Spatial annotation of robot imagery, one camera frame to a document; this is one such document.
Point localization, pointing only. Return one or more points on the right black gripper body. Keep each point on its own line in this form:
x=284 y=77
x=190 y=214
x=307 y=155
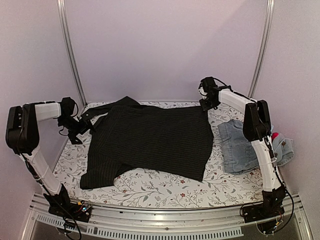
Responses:
x=209 y=104

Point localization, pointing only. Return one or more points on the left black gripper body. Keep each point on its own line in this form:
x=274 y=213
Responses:
x=76 y=127

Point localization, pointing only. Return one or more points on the black pinstriped shirt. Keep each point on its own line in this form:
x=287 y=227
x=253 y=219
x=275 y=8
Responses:
x=128 y=135

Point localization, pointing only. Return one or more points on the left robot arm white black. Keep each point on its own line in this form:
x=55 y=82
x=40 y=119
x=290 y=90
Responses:
x=22 y=136

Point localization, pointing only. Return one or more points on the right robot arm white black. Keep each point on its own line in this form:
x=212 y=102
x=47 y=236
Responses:
x=257 y=130

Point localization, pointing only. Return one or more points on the light blue denim jeans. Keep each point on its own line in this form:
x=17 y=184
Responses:
x=239 y=156

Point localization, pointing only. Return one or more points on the red garment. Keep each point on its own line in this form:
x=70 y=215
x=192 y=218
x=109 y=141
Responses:
x=274 y=135

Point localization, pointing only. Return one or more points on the floral patterned table mat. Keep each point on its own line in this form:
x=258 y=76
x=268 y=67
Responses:
x=155 y=189

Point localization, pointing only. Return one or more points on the light denim jacket with buttons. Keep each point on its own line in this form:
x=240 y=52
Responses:
x=283 y=149

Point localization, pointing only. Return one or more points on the right aluminium frame post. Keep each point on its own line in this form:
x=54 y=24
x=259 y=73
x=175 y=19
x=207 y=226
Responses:
x=263 y=47

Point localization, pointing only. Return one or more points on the aluminium frame post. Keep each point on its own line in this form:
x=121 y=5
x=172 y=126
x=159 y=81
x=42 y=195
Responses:
x=263 y=47
x=61 y=6

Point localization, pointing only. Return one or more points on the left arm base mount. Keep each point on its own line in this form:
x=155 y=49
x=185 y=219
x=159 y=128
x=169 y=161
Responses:
x=79 y=212

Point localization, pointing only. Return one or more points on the front aluminium rail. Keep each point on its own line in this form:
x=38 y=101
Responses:
x=128 y=223

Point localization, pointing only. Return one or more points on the left aluminium frame post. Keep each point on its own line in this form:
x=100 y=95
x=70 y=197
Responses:
x=61 y=6

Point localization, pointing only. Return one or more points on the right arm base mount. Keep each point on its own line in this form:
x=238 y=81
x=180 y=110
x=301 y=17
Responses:
x=270 y=214

